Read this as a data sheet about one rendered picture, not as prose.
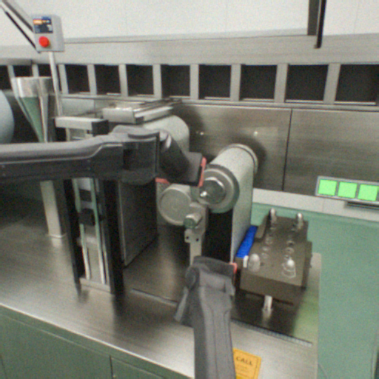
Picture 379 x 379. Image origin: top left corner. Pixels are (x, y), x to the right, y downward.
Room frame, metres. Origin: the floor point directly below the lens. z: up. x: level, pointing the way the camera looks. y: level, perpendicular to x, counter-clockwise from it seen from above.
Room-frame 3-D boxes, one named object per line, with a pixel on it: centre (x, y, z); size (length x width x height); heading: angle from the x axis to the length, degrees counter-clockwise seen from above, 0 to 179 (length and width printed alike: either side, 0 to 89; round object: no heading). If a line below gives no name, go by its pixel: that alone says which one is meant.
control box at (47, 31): (1.04, 0.43, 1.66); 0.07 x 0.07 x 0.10; 85
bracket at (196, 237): (0.78, -0.02, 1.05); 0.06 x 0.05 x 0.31; 158
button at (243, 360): (0.53, -0.12, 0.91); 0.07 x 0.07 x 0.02; 68
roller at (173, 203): (0.97, 0.00, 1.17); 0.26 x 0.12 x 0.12; 158
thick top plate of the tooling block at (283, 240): (0.89, -0.29, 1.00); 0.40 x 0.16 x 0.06; 158
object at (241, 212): (0.90, -0.17, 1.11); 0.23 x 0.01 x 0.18; 158
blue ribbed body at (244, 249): (0.89, -0.19, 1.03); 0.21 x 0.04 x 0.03; 158
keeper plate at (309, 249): (0.87, -0.38, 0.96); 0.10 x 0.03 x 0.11; 158
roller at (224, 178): (0.92, -0.11, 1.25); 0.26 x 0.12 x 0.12; 158
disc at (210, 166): (0.81, -0.07, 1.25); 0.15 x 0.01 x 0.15; 68
